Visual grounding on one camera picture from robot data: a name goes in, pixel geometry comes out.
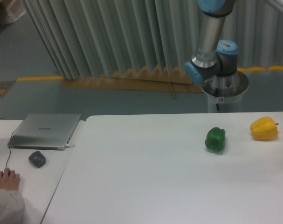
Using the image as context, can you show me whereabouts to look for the dark round desk gadget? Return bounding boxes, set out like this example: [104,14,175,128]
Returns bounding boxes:
[28,151,46,168]

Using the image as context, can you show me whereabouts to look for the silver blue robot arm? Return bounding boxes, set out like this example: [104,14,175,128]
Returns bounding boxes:
[185,0,238,84]

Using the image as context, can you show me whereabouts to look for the person's bare hand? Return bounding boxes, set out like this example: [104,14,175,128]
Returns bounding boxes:
[0,171,20,191]

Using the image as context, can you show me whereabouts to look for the yellow bell pepper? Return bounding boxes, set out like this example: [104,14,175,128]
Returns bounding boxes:
[250,116,278,140]

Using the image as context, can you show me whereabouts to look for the brown cardboard floor sheet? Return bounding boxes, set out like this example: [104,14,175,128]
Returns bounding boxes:
[60,66,203,98]

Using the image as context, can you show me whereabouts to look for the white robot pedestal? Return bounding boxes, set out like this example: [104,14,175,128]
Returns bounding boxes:
[201,71,249,113]

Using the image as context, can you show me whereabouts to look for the beige sleeved forearm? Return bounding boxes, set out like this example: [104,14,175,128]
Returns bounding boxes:
[0,189,25,224]

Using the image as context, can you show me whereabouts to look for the silver closed laptop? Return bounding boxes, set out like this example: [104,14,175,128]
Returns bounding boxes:
[7,113,81,150]

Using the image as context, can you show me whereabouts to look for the white laptop cable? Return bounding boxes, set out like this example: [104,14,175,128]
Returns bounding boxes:
[66,120,84,148]

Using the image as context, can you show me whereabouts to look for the black mouse cable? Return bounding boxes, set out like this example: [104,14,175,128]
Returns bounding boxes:
[0,114,31,169]

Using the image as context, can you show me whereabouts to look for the black computer mouse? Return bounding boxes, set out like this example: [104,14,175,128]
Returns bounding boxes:
[3,168,15,178]

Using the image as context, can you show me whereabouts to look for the pale green pleated curtain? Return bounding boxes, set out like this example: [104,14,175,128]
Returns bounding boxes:
[23,0,283,79]

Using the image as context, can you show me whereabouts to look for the green bell pepper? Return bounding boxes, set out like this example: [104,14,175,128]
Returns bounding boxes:
[205,127,226,153]

